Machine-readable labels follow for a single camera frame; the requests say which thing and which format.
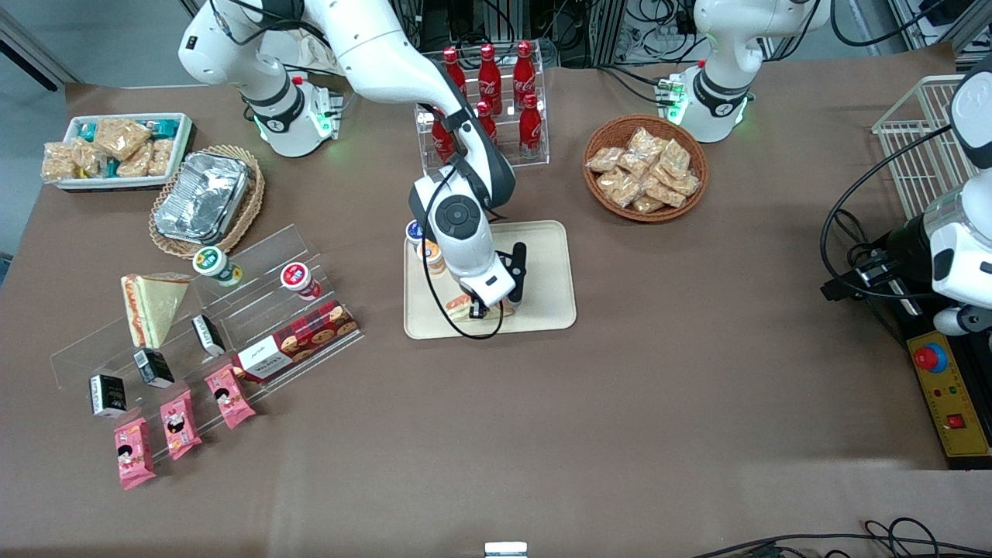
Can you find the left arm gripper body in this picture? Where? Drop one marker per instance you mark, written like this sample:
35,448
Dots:
905,246

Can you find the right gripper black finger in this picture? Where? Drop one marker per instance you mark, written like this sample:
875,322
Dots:
479,311

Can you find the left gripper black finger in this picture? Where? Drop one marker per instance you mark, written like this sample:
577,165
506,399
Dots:
838,291

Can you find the sandwich with orange filling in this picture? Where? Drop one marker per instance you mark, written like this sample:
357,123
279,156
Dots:
457,310

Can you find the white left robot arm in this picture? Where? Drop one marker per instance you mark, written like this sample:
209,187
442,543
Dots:
721,46

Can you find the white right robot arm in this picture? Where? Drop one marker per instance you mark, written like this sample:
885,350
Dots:
387,54

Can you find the beige plastic tray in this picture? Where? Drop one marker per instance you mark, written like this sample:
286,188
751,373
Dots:
550,263

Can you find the wrapped triangle sandwich white bread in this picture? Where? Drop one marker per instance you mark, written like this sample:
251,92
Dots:
155,308

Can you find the white rectangular snack tray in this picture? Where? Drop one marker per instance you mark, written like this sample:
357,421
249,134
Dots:
182,143

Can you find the orange lid cup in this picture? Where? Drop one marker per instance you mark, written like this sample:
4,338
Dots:
432,260

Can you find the blue lid cup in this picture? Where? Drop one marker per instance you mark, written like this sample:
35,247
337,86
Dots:
413,231

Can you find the clear acrylic bottle rack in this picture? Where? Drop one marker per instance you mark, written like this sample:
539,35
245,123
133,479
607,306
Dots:
539,155

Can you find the red cola bottle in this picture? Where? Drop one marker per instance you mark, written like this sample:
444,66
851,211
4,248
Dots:
489,70
439,139
451,62
530,128
487,120
524,71

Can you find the yellow emergency stop box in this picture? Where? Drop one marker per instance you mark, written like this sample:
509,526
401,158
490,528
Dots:
957,403

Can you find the rice cracker snack pack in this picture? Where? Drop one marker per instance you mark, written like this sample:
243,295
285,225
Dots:
674,157
122,137
665,192
160,155
686,184
91,159
648,204
60,160
647,143
136,163
634,164
618,188
604,160

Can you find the brown table cover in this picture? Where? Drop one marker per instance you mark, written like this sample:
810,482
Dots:
697,387

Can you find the red lid cup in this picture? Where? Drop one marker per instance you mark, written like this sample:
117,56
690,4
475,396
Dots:
299,279

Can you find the red plaid cookie box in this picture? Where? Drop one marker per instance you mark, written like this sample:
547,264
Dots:
298,341

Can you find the round wicker basket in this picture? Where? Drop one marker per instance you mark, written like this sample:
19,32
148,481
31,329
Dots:
601,132

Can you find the clear acrylic stepped stand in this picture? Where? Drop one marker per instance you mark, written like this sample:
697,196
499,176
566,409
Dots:
263,256

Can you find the white device edge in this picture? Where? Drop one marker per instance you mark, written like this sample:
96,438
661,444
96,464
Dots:
505,550

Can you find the oval wicker basket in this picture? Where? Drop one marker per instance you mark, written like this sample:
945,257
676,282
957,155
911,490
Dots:
252,205

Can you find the pink snack packet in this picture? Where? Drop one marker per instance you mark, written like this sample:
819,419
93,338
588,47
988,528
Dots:
133,453
180,425
229,397

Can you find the green lid cup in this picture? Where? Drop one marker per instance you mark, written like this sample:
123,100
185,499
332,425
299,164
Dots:
215,265

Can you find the small black carton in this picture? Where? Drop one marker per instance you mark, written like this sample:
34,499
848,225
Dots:
108,396
153,369
208,335

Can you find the stacked foil containers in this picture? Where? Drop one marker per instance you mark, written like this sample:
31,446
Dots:
203,198

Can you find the teal snack packet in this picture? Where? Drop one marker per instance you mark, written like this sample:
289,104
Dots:
112,169
164,126
85,132

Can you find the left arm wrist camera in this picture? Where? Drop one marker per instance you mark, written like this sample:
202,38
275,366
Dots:
876,271

